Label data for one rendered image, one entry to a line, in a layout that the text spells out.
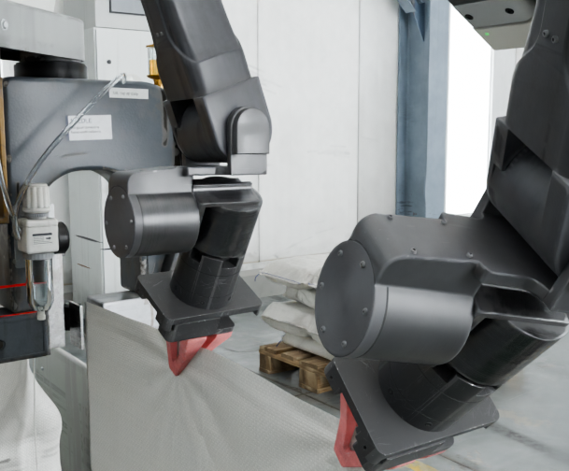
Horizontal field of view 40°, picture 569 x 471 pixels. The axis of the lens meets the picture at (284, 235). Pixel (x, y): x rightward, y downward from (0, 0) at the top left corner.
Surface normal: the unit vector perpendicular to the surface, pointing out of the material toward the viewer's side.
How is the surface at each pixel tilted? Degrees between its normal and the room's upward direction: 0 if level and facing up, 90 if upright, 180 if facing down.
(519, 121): 99
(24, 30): 90
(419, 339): 113
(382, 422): 46
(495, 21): 150
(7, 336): 90
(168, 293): 28
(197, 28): 82
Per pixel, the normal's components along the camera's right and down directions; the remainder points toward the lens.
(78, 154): 0.58, 0.11
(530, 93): -0.96, 0.18
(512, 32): -0.40, 0.90
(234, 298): 0.29, -0.83
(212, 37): 0.58, -0.11
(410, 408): -0.47, 0.49
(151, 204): 0.52, -0.42
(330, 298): -0.89, -0.14
